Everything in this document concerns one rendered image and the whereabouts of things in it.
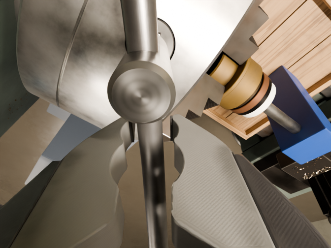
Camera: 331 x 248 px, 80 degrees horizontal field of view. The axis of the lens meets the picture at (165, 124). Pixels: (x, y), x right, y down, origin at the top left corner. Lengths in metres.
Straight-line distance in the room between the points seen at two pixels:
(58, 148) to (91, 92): 0.42
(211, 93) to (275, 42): 0.30
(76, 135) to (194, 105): 0.43
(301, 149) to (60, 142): 0.55
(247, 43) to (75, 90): 0.21
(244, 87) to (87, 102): 0.21
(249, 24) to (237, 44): 0.03
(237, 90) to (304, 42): 0.30
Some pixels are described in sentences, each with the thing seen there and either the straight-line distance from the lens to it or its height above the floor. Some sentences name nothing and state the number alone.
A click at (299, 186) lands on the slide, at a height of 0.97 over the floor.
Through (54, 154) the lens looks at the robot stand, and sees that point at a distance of 0.58.
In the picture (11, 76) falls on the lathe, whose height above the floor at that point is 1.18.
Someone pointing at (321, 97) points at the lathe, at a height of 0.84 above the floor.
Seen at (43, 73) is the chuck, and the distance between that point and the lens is 0.19.
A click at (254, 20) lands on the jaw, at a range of 0.28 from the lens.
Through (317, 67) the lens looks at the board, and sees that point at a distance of 0.62.
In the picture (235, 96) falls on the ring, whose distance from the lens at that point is 0.30.
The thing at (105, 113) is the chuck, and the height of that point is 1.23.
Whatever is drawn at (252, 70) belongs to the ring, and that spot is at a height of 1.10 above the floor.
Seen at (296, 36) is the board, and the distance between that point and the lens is 0.56.
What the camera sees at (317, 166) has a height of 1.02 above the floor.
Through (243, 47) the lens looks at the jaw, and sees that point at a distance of 0.29.
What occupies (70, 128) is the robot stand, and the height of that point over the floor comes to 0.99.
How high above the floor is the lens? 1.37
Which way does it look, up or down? 47 degrees down
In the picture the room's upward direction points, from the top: 171 degrees counter-clockwise
